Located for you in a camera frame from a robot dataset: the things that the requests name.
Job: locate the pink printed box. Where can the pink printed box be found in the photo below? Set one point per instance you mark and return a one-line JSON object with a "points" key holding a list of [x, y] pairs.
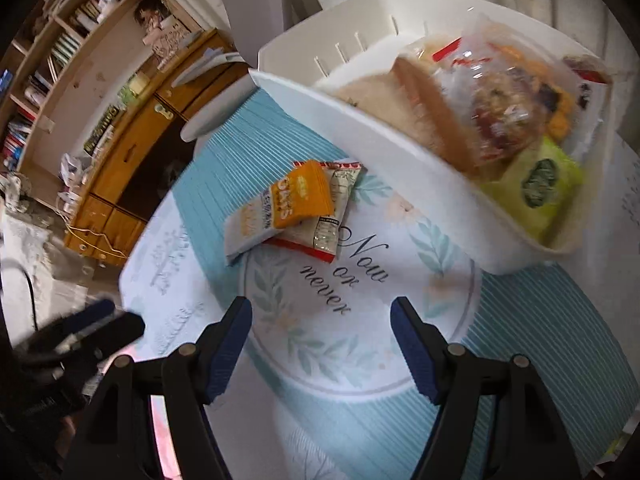
{"points": [[172, 42]]}

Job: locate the clear bag of mixed snacks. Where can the clear bag of mixed snacks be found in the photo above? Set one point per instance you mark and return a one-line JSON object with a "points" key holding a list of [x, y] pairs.
{"points": [[500, 100]]}

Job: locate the wooden desk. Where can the wooden desk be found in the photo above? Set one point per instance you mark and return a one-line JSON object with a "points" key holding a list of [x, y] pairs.
{"points": [[125, 160]]}

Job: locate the dark-haired doll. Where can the dark-haired doll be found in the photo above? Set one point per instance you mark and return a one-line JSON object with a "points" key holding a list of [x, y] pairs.
{"points": [[150, 10]]}

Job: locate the orange snack packet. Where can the orange snack packet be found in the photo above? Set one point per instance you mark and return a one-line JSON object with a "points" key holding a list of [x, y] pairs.
{"points": [[295, 195]]}

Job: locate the white plastic bin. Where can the white plastic bin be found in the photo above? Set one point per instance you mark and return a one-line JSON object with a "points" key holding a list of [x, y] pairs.
{"points": [[380, 130]]}

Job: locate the grey office chair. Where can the grey office chair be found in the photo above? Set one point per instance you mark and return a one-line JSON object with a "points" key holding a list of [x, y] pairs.
{"points": [[250, 0]]}

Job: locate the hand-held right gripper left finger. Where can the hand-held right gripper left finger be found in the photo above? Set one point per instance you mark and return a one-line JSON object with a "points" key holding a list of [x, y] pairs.
{"points": [[227, 355]]}

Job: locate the bread slice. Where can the bread slice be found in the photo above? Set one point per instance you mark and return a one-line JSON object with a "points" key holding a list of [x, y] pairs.
{"points": [[420, 110]]}

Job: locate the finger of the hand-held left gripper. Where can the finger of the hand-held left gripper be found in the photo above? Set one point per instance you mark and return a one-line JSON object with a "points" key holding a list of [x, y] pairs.
{"points": [[92, 311], [115, 332]]}

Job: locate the row of colourful books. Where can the row of colourful books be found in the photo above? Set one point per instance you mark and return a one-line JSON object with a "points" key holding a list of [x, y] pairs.
{"points": [[12, 145]]}

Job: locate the white lace furniture cover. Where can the white lace furniture cover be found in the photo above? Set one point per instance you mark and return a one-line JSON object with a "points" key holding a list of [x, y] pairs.
{"points": [[30, 240]]}

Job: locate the white red-edged snack packet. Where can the white red-edged snack packet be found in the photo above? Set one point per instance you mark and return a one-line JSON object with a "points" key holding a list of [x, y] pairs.
{"points": [[332, 220]]}

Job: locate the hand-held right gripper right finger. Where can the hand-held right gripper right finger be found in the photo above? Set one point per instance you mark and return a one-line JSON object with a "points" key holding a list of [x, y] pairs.
{"points": [[415, 355]]}

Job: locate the green snack packet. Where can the green snack packet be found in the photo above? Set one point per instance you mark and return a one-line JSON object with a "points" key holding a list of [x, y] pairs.
{"points": [[540, 185]]}

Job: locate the teal and white printed tablecloth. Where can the teal and white printed tablecloth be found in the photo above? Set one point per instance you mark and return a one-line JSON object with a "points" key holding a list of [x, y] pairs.
{"points": [[325, 360]]}

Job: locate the white plastic bag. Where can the white plastic bag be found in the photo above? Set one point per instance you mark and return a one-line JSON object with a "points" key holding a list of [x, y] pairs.
{"points": [[70, 167]]}

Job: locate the dark printed box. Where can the dark printed box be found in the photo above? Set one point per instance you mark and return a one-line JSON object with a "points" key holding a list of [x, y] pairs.
{"points": [[102, 130]]}

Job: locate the green striped books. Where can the green striped books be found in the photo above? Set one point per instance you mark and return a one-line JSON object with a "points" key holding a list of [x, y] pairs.
{"points": [[62, 47]]}

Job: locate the wooden bookshelf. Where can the wooden bookshelf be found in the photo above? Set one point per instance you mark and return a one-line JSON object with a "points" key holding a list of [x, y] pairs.
{"points": [[100, 70]]}

